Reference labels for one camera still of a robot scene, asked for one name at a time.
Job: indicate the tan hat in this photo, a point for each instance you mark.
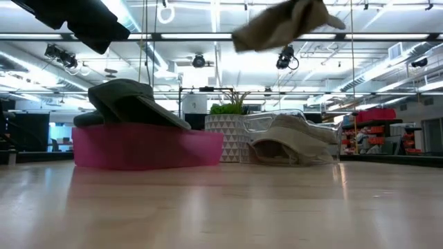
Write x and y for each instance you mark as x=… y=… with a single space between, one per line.
x=277 y=27
x=304 y=149
x=301 y=126

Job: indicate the white patterned plant pot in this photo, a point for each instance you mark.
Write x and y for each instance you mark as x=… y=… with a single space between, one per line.
x=225 y=138

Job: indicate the green succulent plant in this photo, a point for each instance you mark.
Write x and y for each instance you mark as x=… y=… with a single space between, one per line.
x=225 y=109

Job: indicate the clear plastic bin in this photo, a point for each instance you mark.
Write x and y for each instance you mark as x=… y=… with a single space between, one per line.
x=256 y=124

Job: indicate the black ceiling spotlight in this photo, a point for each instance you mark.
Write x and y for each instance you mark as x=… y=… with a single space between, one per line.
x=199 y=61

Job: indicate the red plastic bin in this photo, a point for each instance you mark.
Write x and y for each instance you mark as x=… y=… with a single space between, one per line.
x=145 y=148

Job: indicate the black overhead beam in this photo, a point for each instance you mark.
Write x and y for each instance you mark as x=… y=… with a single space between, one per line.
x=194 y=36

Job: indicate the shelf with red bins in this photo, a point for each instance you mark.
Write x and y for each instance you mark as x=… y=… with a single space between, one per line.
x=375 y=131

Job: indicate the black ceiling light cluster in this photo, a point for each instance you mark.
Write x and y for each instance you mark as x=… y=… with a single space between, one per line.
x=62 y=57

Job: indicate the black cabinet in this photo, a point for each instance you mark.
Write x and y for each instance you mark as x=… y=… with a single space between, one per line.
x=29 y=133

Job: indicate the black overhead camera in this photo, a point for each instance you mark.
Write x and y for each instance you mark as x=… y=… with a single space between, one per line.
x=285 y=58

